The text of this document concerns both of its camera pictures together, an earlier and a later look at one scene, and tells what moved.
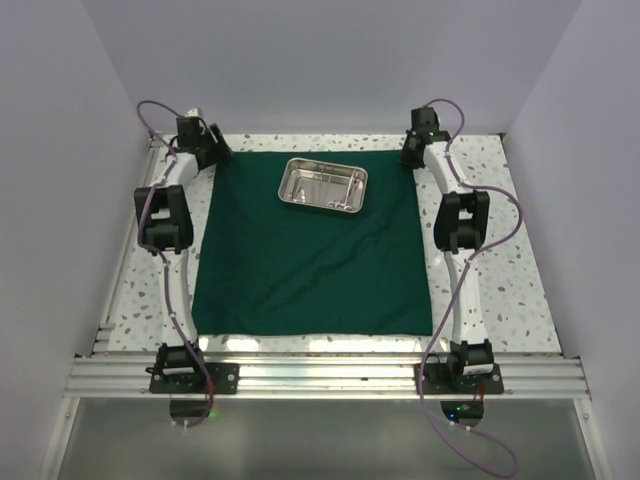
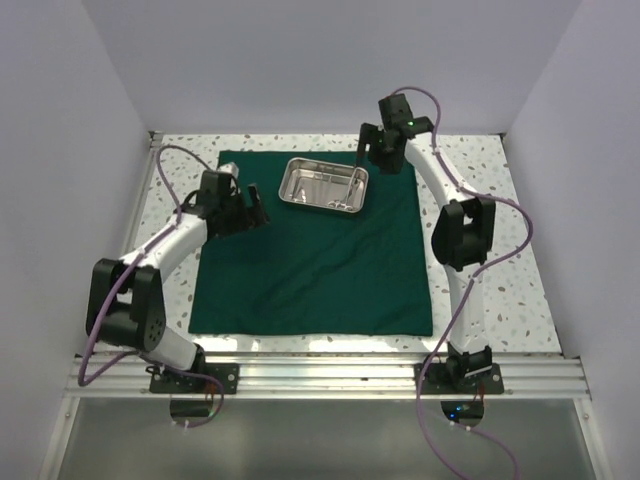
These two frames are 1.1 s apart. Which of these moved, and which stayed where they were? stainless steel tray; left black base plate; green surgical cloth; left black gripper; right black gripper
Moved: right black gripper; left black gripper
Stayed: green surgical cloth; left black base plate; stainless steel tray
